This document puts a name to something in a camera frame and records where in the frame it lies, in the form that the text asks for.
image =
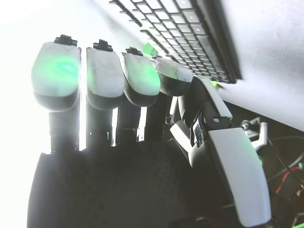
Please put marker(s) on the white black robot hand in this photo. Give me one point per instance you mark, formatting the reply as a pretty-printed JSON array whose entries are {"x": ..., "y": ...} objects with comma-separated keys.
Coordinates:
[{"x": 118, "y": 185}]

